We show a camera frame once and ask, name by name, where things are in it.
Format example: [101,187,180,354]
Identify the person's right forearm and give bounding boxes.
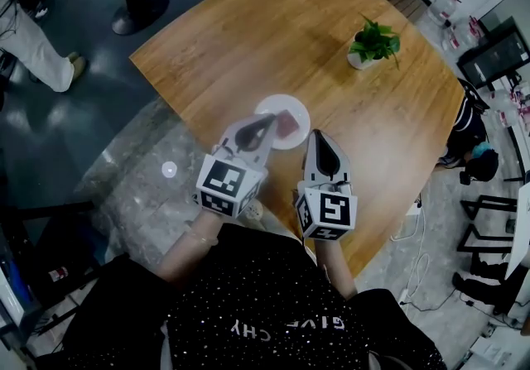
[312,235,359,301]

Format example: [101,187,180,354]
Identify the person's beige trousers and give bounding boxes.
[260,209,303,245]

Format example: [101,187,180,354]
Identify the clear plastic jar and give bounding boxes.
[488,89,523,129]

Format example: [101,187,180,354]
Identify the white box device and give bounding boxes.
[467,318,530,370]

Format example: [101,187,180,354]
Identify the black desk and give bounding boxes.
[0,144,104,361]

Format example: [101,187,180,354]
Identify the blue cloth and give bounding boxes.
[0,256,30,307]

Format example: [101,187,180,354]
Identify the white desk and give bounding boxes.
[504,184,530,281]

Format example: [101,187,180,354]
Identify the person's right white clog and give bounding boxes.
[243,199,265,221]

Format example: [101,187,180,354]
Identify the small red object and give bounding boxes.
[272,110,300,140]

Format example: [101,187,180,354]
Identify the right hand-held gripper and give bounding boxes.
[293,129,359,241]

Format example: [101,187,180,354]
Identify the white round plate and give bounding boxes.
[253,94,311,151]

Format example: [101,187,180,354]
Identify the person's black speckled shirt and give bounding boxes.
[35,222,448,370]

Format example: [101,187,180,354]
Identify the black metal frame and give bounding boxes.
[458,194,523,256]

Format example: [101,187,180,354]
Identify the white cable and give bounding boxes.
[391,194,431,307]

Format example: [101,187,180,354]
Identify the black monitor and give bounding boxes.
[456,16,530,90]

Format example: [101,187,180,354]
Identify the green plant in white pot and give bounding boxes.
[346,14,402,70]

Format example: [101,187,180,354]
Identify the pale bangle bracelet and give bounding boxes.
[184,223,219,246]

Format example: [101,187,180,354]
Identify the person's left forearm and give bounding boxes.
[157,209,224,291]

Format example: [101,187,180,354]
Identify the wooden table with white legs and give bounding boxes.
[128,0,465,278]

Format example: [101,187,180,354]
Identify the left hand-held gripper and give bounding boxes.
[195,113,277,219]

